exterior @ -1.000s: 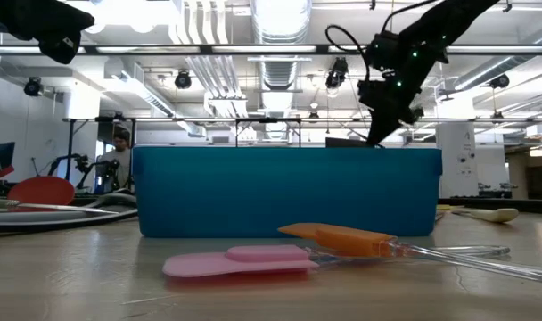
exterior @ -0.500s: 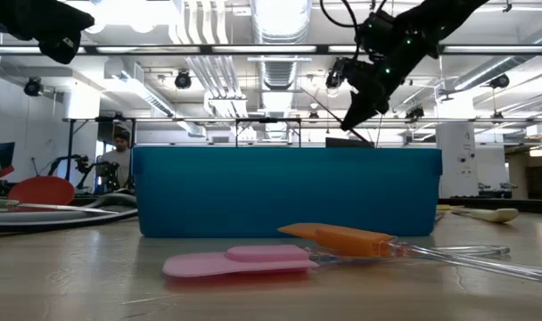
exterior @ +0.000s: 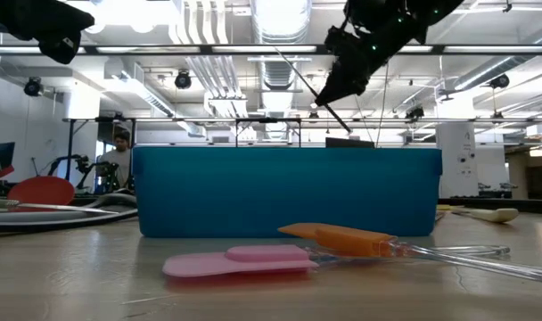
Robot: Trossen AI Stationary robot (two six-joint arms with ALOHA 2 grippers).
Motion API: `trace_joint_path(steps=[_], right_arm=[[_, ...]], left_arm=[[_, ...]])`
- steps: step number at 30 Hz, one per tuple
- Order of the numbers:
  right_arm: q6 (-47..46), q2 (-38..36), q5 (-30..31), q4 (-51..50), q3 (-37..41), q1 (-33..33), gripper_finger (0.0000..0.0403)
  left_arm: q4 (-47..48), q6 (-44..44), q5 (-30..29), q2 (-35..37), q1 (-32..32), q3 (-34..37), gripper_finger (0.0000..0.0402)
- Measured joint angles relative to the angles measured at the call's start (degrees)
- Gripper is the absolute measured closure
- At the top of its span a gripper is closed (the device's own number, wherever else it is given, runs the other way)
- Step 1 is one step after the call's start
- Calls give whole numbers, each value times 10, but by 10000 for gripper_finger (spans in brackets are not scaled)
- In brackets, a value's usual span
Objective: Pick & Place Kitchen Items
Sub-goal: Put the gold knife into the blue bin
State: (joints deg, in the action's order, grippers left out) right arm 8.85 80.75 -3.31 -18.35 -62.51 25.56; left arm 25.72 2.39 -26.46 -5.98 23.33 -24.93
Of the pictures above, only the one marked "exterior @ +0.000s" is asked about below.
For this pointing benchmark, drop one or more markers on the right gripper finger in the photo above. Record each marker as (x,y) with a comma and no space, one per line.
(353,82)
(335,80)

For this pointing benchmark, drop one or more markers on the red spoon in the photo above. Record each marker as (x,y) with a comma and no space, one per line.
(41,191)

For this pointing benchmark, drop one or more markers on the grey spoon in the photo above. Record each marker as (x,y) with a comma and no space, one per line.
(39,218)

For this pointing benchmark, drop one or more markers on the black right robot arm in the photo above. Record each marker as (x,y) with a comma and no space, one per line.
(436,9)

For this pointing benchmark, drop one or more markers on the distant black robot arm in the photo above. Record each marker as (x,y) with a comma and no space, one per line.
(88,167)

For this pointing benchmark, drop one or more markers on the black ceiling spotlight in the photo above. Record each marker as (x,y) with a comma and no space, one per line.
(183,80)
(33,87)
(500,81)
(414,113)

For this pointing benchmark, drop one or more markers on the teal plastic bin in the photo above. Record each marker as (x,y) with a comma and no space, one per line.
(289,191)

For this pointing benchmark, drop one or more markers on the white pillar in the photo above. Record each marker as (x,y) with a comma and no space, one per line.
(458,160)

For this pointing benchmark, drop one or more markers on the person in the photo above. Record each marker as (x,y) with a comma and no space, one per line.
(117,160)

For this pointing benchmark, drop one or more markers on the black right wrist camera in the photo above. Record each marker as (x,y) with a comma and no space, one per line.
(340,41)

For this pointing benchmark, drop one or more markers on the silver ventilation duct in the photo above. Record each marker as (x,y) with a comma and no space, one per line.
(280,22)

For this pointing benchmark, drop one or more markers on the glowing wall lamp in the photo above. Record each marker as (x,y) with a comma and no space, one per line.
(538,152)

